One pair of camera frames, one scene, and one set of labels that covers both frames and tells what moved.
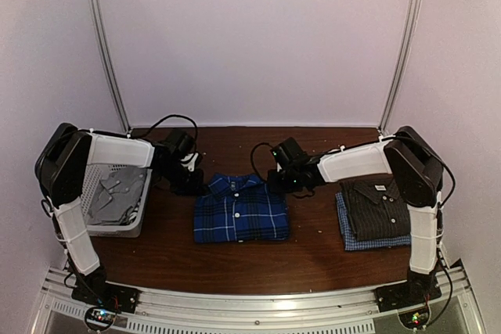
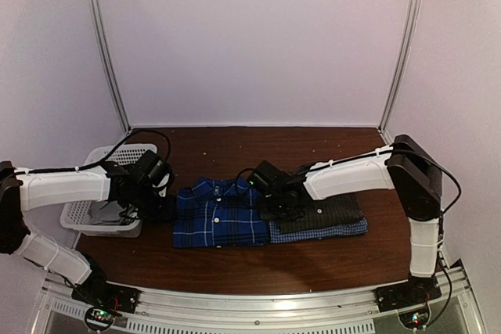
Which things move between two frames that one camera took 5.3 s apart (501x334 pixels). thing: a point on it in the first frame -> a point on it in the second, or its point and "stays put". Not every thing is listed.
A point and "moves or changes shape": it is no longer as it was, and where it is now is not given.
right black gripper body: (290, 184) -> (276, 209)
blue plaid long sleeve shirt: (239, 208) moves or changes shape
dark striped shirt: (376, 208) -> (323, 212)
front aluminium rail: (353, 312) stays put
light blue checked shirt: (350, 242) -> (277, 236)
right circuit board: (415, 320) stays put
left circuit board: (99, 319) stays put
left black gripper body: (181, 183) -> (144, 202)
